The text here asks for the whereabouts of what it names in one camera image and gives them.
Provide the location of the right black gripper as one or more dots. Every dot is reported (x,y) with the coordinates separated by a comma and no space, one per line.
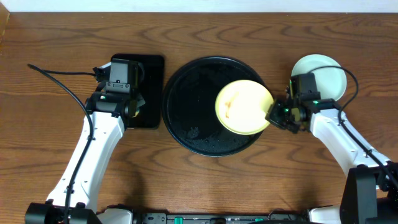
(272,116)

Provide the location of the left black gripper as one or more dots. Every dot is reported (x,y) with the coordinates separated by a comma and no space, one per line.
(137,101)

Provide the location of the green yellow scrub sponge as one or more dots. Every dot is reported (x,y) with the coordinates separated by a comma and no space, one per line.
(137,111)

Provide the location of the yellow plate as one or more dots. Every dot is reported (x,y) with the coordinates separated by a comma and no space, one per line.
(242,106)

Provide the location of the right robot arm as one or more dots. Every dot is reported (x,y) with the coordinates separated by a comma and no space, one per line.
(370,194)

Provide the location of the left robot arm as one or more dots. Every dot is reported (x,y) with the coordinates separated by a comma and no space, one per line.
(108,112)

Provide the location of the black rectangular tray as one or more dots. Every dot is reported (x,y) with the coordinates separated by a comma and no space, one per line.
(150,89)

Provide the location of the black round tray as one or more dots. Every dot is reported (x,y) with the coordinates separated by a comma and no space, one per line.
(188,105)

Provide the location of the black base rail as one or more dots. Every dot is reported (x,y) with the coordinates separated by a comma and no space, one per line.
(199,218)

